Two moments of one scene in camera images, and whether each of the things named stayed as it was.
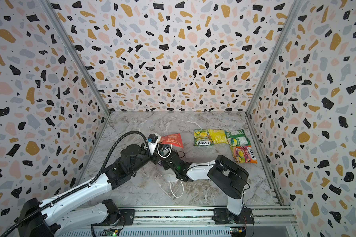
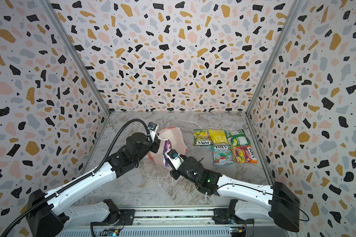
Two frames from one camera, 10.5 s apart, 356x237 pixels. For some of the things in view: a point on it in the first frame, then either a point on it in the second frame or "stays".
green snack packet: x=237 y=138 stays
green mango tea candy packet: x=201 y=137 stays
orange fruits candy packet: x=243 y=154 stays
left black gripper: x=155 y=157 -> x=155 y=144
